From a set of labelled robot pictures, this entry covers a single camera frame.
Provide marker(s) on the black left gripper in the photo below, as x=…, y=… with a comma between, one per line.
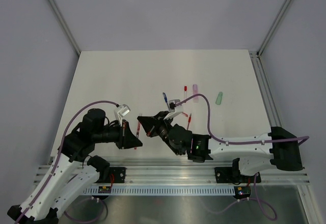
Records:
x=126, y=138

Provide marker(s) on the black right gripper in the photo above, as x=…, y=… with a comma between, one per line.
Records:
x=151, y=127

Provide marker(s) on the red marker pen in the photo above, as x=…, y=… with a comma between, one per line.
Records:
x=138, y=130

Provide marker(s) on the blue ballpoint pen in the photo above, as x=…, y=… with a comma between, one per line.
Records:
x=166, y=100

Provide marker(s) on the red gel pen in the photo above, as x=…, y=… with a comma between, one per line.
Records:
x=189, y=121

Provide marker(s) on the pink highlighter pen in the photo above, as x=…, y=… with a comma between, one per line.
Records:
x=195, y=92

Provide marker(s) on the green highlighter pen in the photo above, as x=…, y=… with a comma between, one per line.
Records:
x=219, y=98

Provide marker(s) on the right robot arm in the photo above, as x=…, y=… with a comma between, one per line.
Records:
x=280, y=150

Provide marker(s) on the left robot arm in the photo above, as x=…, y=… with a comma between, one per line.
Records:
x=73, y=169

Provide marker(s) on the white red marker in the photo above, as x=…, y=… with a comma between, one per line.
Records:
x=185, y=92

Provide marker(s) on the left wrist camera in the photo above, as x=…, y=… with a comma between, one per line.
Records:
x=120, y=112

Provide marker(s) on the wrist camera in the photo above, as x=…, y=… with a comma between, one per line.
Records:
x=120, y=112
x=175, y=109

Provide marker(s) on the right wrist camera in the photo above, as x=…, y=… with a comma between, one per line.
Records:
x=175, y=109

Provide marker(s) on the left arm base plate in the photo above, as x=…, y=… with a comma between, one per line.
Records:
x=115, y=174

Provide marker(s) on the white slotted cable duct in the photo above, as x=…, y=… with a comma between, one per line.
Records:
x=160, y=190

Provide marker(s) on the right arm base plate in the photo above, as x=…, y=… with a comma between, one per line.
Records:
x=229, y=175

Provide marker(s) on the right side aluminium rail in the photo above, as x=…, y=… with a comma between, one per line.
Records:
x=265, y=90

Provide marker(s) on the left aluminium frame post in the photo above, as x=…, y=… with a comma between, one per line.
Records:
x=64, y=26

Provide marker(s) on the aluminium frame post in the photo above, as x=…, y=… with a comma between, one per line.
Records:
x=284, y=8
x=64, y=26

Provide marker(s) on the right aluminium frame post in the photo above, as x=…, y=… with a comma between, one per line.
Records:
x=284, y=8

